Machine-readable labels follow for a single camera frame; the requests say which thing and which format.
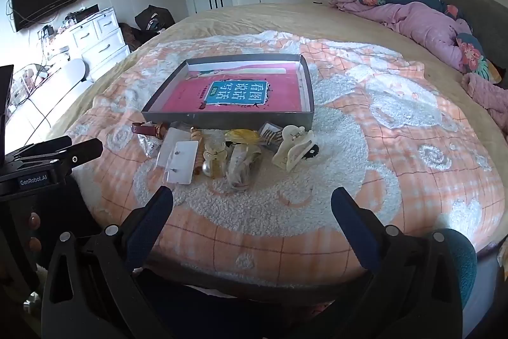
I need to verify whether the cream hair claw clip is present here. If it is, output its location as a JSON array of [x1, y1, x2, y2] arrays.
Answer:
[[272, 125, 318, 172]]

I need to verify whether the yellow hair accessory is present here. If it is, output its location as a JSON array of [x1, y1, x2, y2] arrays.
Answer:
[[225, 128, 263, 146]]

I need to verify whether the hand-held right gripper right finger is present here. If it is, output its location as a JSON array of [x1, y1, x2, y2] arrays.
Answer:
[[331, 187, 465, 339]]

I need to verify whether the clear plastic packet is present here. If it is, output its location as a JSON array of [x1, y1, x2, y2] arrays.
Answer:
[[164, 140, 199, 186]]

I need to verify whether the brown leather strap watch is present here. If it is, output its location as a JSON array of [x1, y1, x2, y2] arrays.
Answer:
[[131, 122, 172, 140]]

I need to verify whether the brown clothes pile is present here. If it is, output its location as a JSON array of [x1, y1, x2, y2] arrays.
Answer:
[[118, 22, 152, 51]]

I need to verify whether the grey headboard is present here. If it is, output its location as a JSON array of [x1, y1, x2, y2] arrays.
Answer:
[[413, 0, 508, 90]]

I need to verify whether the white round stool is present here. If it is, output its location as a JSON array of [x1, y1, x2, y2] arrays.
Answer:
[[51, 58, 89, 86]]

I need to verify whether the silver foil bag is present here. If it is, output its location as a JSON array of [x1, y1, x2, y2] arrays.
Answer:
[[137, 132, 163, 159]]

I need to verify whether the pink fuzzy cloth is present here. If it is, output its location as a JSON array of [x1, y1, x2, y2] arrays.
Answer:
[[461, 72, 508, 143]]

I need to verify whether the coiled hair tie packet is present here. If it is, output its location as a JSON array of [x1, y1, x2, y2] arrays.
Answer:
[[258, 122, 285, 148]]

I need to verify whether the rose gold spiral hair clip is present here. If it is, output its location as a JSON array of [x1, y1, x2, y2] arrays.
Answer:
[[190, 128, 206, 175]]

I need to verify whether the clear plastic jewelry bag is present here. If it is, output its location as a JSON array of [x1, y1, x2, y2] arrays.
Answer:
[[225, 144, 263, 191]]

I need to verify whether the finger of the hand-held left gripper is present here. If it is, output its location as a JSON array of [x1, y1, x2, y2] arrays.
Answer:
[[4, 136, 73, 162], [12, 138, 104, 175]]

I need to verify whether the beige bed sheet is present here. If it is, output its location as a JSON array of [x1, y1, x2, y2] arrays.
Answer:
[[47, 1, 508, 258]]

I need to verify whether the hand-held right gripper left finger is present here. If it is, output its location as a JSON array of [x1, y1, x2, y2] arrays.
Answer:
[[42, 186, 175, 339]]

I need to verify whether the orange checked fleece blanket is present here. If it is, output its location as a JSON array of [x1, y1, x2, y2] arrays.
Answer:
[[65, 30, 499, 288]]

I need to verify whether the person's left hand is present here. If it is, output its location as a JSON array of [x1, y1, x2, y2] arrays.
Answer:
[[27, 212, 43, 254]]

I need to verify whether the white dresser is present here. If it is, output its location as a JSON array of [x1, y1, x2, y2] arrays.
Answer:
[[39, 5, 132, 82]]

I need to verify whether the pink book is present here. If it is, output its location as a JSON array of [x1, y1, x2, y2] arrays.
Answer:
[[157, 65, 308, 113]]

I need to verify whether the clear plastic bag card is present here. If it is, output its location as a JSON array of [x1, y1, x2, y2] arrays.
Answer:
[[156, 126, 190, 170]]

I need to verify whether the pearl flower hair clip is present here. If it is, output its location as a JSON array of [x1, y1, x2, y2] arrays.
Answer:
[[202, 149, 230, 180]]

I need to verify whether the black bag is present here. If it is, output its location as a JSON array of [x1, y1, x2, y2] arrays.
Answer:
[[134, 4, 176, 32]]

